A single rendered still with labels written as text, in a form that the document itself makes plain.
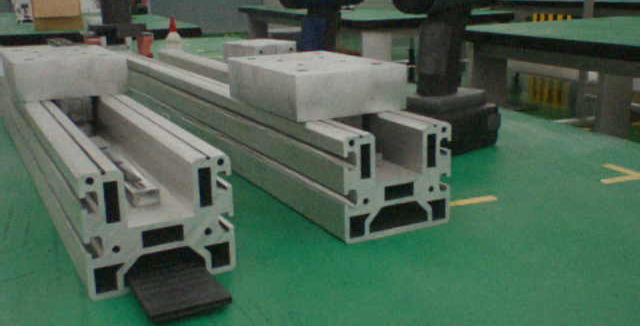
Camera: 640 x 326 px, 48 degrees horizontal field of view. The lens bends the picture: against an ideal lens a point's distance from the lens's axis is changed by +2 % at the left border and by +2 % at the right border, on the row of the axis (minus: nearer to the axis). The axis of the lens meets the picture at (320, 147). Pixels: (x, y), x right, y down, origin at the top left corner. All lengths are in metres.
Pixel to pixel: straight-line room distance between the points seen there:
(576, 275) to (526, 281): 0.04
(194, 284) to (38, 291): 0.11
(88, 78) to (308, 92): 0.28
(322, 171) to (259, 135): 0.13
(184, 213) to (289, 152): 0.15
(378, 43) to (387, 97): 3.02
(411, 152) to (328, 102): 0.08
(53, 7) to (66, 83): 2.56
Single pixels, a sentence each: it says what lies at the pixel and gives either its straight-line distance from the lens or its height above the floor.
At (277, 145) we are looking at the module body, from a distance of 0.64.
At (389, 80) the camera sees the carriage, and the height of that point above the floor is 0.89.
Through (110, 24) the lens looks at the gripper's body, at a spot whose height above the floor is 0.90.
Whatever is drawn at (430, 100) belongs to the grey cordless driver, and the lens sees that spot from 0.80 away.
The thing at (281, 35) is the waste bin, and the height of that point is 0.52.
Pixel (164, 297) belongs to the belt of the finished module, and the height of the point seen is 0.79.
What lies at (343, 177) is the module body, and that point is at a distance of 0.53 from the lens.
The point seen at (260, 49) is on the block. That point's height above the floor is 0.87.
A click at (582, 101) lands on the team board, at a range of 4.46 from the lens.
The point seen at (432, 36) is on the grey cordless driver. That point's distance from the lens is 0.80.
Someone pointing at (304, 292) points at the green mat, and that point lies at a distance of 0.47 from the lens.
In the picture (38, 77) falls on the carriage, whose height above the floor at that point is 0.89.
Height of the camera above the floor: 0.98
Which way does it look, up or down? 13 degrees down
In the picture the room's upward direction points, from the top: 1 degrees counter-clockwise
